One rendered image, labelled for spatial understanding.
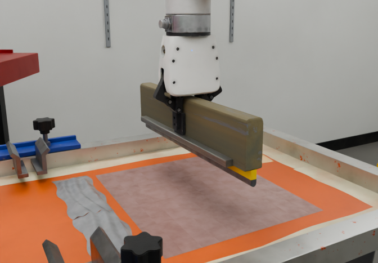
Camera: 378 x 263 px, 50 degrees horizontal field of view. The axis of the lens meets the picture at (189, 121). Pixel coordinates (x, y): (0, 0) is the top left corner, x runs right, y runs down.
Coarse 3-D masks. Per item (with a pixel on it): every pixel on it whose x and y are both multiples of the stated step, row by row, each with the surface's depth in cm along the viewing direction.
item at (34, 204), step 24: (120, 168) 89; (144, 168) 89; (168, 168) 89; (192, 168) 89; (216, 168) 89; (264, 168) 89; (288, 168) 89; (0, 192) 77; (24, 192) 77; (48, 192) 77; (120, 192) 77; (144, 192) 77; (168, 192) 77; (192, 192) 77; (0, 216) 68; (24, 216) 68; (48, 216) 68
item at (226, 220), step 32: (224, 192) 77; (256, 192) 77; (288, 192) 77; (320, 192) 77; (64, 224) 66; (128, 224) 66; (160, 224) 66; (192, 224) 66; (224, 224) 66; (256, 224) 66; (288, 224) 66; (0, 256) 57; (32, 256) 57; (64, 256) 57; (192, 256) 57; (224, 256) 57
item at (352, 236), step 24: (96, 144) 94; (120, 144) 96; (144, 144) 98; (168, 144) 102; (264, 144) 105; (288, 144) 97; (312, 144) 94; (0, 168) 84; (48, 168) 89; (336, 168) 85; (360, 168) 80; (360, 216) 61; (288, 240) 54; (312, 240) 54; (336, 240) 54; (360, 240) 56
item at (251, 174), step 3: (231, 168) 62; (234, 168) 61; (237, 168) 60; (237, 171) 60; (240, 171) 60; (243, 171) 59; (246, 171) 58; (249, 171) 58; (252, 171) 57; (255, 171) 58; (240, 174) 60; (243, 174) 59; (246, 174) 58; (249, 174) 58; (252, 174) 57; (255, 174) 58; (246, 177) 58; (249, 177) 58; (252, 177) 58; (255, 177) 58
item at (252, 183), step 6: (150, 126) 88; (156, 132) 85; (162, 132) 83; (168, 138) 80; (180, 144) 76; (192, 150) 72; (198, 156) 71; (204, 156) 68; (210, 162) 67; (216, 162) 65; (222, 168) 64; (228, 168) 62; (234, 174) 61; (246, 180) 58; (252, 180) 58; (252, 186) 58
